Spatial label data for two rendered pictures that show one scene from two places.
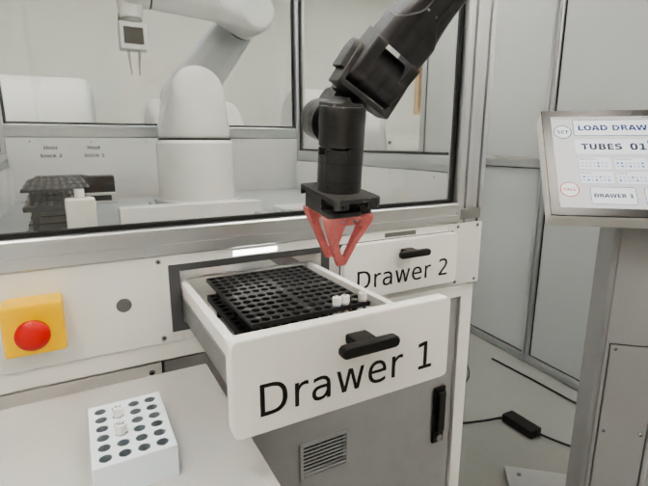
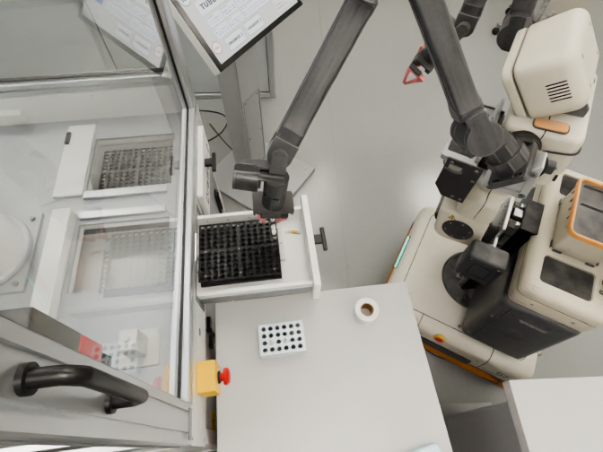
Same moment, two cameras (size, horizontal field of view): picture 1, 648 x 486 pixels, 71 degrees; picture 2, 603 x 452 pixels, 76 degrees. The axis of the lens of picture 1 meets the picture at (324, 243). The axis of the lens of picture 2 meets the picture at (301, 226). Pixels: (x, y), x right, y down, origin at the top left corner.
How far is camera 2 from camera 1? 0.94 m
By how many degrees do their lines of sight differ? 69
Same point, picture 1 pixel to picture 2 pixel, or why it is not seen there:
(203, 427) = (275, 311)
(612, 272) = (234, 69)
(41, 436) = (252, 381)
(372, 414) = not seen: hidden behind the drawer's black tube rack
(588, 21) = not seen: outside the picture
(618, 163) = (223, 12)
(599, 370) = (241, 117)
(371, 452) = not seen: hidden behind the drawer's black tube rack
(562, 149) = (194, 16)
